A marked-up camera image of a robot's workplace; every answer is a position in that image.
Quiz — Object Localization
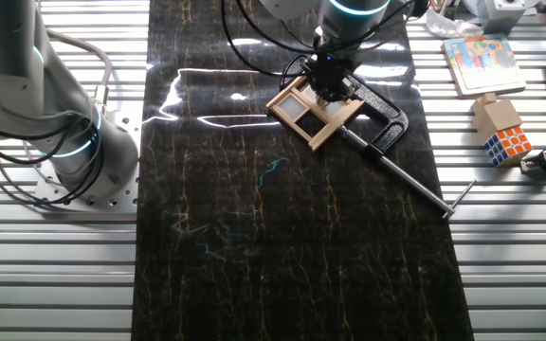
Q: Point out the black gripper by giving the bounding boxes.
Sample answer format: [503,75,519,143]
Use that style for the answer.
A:
[303,51,357,107]

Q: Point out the wooden sliding window model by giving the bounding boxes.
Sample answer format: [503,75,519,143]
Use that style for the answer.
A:
[265,75,367,153]

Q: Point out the black C-clamp with screw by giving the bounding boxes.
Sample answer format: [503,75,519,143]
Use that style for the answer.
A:
[280,54,477,220]

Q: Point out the crumpled clear plastic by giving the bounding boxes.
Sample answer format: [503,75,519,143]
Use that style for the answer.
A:
[425,9,485,39]

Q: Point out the colourful picture book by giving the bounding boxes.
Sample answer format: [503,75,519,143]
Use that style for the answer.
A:
[442,33,528,98]

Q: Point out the wooden house block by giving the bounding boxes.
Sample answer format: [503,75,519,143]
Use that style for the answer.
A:
[471,92,524,146]

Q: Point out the dark marble mat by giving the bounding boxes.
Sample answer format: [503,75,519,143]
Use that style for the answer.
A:
[130,0,476,341]

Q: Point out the Rubik's cube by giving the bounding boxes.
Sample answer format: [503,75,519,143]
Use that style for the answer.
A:
[482,125,534,169]

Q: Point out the grey control box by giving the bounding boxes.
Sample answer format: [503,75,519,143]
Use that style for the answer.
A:
[462,0,528,34]

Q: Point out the arm wrist cable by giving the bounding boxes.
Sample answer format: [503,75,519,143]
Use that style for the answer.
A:
[219,0,416,80]

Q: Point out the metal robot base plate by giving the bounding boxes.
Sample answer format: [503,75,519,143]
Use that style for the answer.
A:
[33,101,142,214]

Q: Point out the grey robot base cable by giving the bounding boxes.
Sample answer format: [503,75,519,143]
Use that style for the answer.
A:
[45,28,113,103]

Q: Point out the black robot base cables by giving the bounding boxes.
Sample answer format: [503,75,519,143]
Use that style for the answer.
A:
[0,113,106,207]

